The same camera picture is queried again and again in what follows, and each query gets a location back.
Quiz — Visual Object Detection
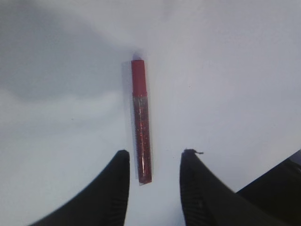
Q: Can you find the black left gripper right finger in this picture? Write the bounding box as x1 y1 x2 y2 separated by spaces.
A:
179 149 285 226

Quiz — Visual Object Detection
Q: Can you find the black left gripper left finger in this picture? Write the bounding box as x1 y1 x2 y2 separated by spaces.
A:
34 150 130 226

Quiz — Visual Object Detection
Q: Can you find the red marker pen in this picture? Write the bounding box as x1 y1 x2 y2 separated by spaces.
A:
121 58 152 186

